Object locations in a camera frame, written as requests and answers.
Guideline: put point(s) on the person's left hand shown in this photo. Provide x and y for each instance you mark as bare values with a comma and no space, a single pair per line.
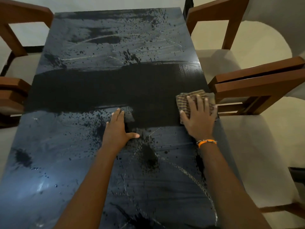
116,135

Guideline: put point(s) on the person's right hand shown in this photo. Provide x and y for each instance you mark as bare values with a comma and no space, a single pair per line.
200,123

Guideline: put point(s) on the person's right little finger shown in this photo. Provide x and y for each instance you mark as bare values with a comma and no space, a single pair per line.
215,111

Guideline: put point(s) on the person's left thumb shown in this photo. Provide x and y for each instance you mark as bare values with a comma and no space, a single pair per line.
132,135

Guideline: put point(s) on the person's right thumb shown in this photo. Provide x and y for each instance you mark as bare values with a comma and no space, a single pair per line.
184,116

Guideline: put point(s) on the person's right middle finger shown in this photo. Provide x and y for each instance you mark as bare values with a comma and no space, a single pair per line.
200,102

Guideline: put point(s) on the brown checked cleaning cloth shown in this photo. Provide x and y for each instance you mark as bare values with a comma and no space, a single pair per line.
183,100

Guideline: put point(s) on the person's left forearm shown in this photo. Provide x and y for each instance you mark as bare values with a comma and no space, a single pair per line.
93,188

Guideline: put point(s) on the person's right forearm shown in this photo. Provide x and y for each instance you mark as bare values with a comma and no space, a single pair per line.
228,188

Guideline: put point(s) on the orange wrist band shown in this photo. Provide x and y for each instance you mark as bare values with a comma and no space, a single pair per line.
206,142

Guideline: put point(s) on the wooden armchair with beige cushion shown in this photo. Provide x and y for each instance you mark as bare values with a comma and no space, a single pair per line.
21,28
13,97
257,85
228,19

